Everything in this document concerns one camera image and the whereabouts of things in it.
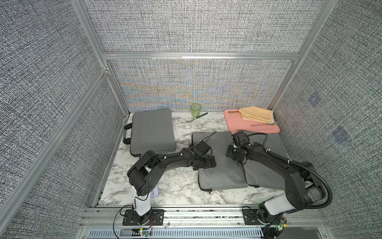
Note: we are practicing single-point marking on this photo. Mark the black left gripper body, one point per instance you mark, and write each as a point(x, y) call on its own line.
point(205, 163)

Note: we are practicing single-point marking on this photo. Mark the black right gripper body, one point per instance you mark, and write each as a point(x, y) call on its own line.
point(233, 152)

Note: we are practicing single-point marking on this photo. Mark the grey laptop bag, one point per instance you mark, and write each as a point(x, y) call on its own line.
point(258, 175)
point(150, 130)
point(227, 174)

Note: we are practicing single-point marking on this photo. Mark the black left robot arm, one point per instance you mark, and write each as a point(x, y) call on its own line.
point(145, 174)

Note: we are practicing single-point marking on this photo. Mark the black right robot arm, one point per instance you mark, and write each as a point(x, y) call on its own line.
point(304, 188)

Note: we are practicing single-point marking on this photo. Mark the lilac computer mouse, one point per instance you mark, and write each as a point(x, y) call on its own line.
point(155, 192)

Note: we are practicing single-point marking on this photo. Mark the pink tray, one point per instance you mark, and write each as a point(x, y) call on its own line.
point(235, 123)

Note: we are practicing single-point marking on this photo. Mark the tan folded cloth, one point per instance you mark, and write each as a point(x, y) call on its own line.
point(257, 114)

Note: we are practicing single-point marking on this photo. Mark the green plastic cup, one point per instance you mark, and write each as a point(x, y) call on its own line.
point(195, 109)

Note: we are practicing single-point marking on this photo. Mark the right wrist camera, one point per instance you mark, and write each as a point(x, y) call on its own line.
point(240, 139)

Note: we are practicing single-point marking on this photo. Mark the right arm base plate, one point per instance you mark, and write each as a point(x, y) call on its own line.
point(250, 216)

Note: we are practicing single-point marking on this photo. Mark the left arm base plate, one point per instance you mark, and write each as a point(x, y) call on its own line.
point(154, 217)

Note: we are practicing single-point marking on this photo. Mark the aluminium front rail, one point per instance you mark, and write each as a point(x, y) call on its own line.
point(199, 222)

